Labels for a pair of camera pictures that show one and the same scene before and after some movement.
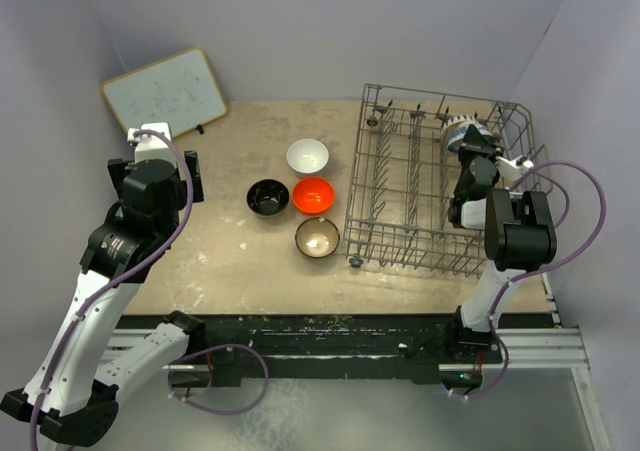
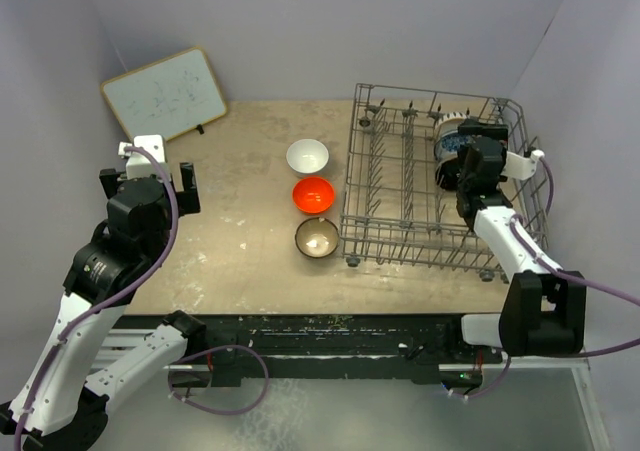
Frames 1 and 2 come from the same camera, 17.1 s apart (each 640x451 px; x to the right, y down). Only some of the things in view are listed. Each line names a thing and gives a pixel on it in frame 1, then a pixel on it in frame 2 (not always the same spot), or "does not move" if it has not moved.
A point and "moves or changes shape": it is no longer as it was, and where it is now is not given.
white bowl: [307, 156] does not move
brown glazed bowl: [317, 237] does not move
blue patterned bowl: [458, 136] moves or changes shape
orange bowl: [313, 194] does not move
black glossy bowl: [267, 197] to [447, 174]
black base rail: [320, 346] does not move
